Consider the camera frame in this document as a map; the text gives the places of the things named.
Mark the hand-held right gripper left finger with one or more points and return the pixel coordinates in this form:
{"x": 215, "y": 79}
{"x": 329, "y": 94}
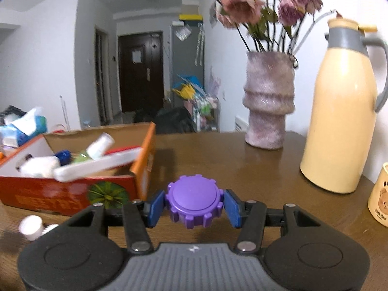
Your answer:
{"x": 157, "y": 207}

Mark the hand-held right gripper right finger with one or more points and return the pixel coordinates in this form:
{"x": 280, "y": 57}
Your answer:
{"x": 232, "y": 207}

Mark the purple gear-shaped cap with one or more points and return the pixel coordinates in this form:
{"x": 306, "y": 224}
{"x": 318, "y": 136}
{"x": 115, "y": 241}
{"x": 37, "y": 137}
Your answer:
{"x": 194, "y": 198}

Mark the red and white lint brush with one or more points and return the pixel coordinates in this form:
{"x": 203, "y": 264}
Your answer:
{"x": 97, "y": 165}

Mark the orange cardboard box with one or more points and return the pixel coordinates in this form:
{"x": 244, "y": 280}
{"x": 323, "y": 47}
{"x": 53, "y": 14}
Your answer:
{"x": 60, "y": 195}

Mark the white panel board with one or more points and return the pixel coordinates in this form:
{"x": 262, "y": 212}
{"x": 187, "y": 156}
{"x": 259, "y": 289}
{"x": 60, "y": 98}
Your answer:
{"x": 242, "y": 124}

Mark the black bag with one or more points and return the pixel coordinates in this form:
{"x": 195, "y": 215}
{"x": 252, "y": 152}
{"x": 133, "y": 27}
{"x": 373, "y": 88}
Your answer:
{"x": 172, "y": 119}

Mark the green bottle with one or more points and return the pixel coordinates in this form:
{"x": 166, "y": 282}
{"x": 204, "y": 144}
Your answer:
{"x": 80, "y": 158}

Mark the trolley cart with bottles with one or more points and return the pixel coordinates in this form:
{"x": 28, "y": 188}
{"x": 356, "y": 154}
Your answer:
{"x": 204, "y": 112}

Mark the blue bottle cap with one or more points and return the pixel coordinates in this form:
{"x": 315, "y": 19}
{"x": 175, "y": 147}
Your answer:
{"x": 63, "y": 157}

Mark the pink textured vase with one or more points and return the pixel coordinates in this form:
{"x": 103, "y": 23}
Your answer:
{"x": 268, "y": 97}

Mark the blue and yellow toy pile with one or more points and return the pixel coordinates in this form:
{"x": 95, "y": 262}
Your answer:
{"x": 186, "y": 88}

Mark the white and black bottle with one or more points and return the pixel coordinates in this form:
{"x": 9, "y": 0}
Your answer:
{"x": 38, "y": 166}

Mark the small white-capped bottle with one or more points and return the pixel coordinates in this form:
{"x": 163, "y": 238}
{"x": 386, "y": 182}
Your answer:
{"x": 31, "y": 227}

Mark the purple fairy wings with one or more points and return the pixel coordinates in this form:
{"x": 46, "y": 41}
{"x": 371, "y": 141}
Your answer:
{"x": 215, "y": 81}

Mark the white mop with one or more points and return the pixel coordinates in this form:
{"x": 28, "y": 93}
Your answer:
{"x": 65, "y": 112}

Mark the dark brown entrance door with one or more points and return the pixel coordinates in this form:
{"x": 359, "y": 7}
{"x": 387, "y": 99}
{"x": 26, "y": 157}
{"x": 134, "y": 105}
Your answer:
{"x": 141, "y": 75}

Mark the cream thermos jug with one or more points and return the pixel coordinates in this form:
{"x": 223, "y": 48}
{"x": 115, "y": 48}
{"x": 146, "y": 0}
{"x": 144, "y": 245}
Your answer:
{"x": 339, "y": 112}

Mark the cream bear mug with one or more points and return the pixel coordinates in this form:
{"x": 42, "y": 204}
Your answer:
{"x": 379, "y": 197}

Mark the blue tissue pack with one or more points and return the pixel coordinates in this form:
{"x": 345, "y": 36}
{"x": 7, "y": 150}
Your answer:
{"x": 28, "y": 127}

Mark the white paper notice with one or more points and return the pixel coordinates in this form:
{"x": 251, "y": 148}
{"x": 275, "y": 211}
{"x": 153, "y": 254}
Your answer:
{"x": 136, "y": 56}

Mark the grey refrigerator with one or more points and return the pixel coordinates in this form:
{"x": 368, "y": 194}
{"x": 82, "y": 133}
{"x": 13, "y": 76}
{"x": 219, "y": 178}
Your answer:
{"x": 186, "y": 57}

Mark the clear hanging umbrellas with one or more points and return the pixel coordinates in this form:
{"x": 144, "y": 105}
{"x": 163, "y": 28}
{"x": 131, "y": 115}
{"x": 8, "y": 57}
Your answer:
{"x": 200, "y": 44}

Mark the clear plastic bag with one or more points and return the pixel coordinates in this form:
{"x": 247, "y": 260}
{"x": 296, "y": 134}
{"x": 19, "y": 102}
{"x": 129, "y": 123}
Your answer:
{"x": 183, "y": 33}

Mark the yellow and black box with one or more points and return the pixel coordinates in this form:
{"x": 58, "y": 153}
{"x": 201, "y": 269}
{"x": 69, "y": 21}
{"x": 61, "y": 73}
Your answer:
{"x": 190, "y": 17}

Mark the dried pink rose bouquet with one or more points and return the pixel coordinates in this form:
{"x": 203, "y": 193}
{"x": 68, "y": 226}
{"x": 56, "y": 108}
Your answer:
{"x": 242, "y": 4}

